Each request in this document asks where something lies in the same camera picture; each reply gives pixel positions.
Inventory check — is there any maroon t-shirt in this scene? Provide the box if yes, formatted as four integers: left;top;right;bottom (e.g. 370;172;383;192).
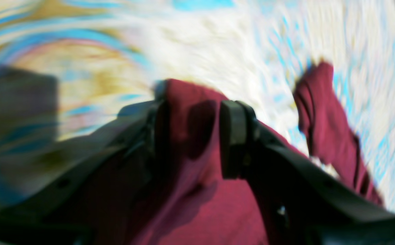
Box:
92;61;385;245

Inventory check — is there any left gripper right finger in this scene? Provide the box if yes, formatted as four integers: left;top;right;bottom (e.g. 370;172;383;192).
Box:
219;100;395;245

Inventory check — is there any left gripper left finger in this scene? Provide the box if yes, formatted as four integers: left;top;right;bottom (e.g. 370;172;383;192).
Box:
0;100;170;245

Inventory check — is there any patterned tablecloth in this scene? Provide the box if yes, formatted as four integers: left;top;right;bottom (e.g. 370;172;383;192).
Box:
0;0;395;212

